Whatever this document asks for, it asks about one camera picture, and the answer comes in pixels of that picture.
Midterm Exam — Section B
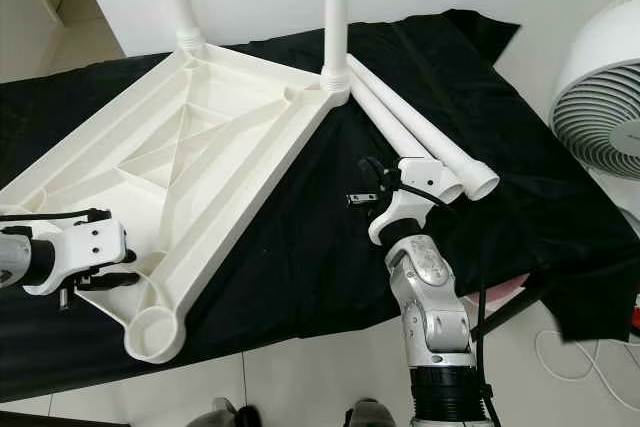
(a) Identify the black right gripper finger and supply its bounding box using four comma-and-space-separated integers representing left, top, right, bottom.
358, 157, 396, 193

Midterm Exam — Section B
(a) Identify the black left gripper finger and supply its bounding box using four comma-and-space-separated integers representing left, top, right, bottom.
75, 269, 142, 296

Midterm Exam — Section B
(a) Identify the white plastic ribbed table top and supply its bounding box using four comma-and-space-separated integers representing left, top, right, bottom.
0, 42, 351, 365

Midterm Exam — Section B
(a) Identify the black cloth cover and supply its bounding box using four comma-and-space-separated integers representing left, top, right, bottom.
0, 9, 640, 403

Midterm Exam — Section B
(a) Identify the dark table leg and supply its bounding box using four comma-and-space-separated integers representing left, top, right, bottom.
470, 282, 556, 340

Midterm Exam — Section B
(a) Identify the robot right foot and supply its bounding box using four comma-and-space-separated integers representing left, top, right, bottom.
345, 399, 401, 427

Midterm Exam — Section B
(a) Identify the white floor fan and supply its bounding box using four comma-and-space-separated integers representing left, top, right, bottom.
550, 0, 640, 183

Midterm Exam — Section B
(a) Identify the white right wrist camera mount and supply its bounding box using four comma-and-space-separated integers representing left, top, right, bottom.
365, 159, 461, 248

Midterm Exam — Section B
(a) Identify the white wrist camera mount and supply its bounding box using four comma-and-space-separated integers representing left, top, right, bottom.
25, 217, 136, 296
365, 159, 461, 248

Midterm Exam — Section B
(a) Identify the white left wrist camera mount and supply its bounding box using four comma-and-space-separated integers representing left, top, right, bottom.
25, 217, 136, 296

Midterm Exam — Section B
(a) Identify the white power cable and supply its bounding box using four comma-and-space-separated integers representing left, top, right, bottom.
535, 327, 640, 413

